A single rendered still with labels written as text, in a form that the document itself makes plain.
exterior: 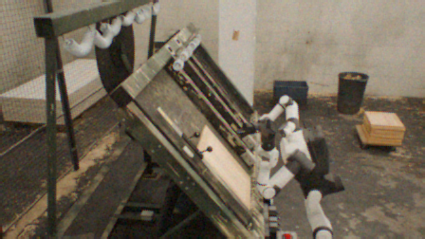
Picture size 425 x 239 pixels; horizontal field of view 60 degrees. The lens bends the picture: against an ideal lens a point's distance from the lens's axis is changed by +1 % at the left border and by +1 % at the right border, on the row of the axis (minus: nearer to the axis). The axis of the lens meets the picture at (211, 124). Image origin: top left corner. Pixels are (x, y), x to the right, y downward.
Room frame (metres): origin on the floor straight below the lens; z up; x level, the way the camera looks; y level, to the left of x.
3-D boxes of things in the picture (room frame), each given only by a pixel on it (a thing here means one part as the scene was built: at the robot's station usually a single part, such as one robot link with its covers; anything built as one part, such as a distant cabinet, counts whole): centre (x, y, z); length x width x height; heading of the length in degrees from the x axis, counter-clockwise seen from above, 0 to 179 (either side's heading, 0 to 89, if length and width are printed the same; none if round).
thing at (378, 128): (4.87, -2.42, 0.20); 0.61 x 0.53 x 0.40; 170
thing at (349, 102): (6.18, -2.46, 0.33); 0.52 x 0.51 x 0.65; 170
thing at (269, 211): (2.19, -0.43, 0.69); 0.50 x 0.14 x 0.24; 174
